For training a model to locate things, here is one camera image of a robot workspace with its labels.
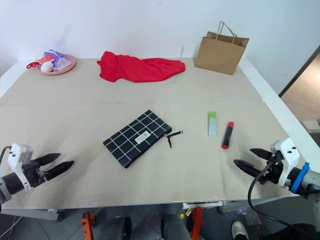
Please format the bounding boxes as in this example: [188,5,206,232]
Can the white table bracket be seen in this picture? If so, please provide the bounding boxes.
[182,200,223,210]

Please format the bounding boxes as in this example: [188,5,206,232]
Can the orange clamp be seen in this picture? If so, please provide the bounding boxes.
[80,211,97,240]
[191,206,205,240]

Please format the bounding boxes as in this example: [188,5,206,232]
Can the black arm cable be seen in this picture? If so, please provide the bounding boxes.
[247,159,320,235]
[0,146,13,163]

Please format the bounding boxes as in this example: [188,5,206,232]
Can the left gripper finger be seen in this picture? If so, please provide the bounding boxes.
[33,152,62,167]
[44,160,76,182]

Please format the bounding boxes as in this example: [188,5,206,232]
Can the brown paper bag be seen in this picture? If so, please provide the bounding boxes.
[194,20,251,76]

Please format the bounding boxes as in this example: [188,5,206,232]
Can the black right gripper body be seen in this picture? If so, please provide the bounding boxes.
[259,152,284,186]

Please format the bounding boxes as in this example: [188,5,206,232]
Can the white round plush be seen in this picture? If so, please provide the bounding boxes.
[40,61,55,73]

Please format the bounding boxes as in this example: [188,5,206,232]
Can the purple plastic package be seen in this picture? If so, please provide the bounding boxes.
[44,49,72,71]

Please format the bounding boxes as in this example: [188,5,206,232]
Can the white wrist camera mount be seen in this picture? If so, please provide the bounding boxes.
[7,143,34,192]
[269,137,301,189]

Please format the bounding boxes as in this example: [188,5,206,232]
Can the grey table frame bar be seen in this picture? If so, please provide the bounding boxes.
[0,207,66,222]

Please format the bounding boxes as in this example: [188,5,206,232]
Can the black checkered pouch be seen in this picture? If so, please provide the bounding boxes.
[102,109,185,169]

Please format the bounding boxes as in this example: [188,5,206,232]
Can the pale green eraser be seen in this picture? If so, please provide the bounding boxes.
[207,111,218,137]

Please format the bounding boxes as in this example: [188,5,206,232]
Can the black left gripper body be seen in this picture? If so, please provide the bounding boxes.
[23,160,48,189]

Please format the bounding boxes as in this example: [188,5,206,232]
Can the black pen with red cap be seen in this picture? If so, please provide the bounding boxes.
[220,121,235,151]

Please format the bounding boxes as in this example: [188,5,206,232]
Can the red cloth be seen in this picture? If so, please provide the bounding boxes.
[96,50,187,84]

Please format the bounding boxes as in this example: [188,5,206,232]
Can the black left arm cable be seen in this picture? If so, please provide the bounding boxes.
[0,146,13,163]

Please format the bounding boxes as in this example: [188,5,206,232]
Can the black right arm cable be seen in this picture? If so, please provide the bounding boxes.
[247,159,320,235]

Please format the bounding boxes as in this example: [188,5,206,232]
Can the red and white packet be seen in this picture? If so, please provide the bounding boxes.
[37,55,55,66]

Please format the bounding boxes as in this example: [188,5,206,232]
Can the beige table cover sheet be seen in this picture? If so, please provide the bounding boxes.
[0,99,302,210]

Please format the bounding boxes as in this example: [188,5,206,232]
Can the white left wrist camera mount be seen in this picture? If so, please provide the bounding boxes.
[7,143,34,192]

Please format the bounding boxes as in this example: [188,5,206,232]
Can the pink plate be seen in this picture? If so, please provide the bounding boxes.
[36,53,77,76]

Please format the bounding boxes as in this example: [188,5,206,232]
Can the white shoe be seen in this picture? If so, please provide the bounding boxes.
[231,220,250,240]

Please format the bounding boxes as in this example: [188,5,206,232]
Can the grey textured pad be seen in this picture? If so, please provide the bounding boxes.
[243,212,262,226]

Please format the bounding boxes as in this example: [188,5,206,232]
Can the dark rounded shape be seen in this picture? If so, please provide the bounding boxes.
[159,212,193,240]

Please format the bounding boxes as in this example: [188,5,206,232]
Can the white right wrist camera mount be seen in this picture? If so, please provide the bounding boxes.
[269,137,301,189]

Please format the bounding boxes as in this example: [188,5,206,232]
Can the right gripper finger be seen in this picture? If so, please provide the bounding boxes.
[249,148,272,161]
[233,159,264,179]

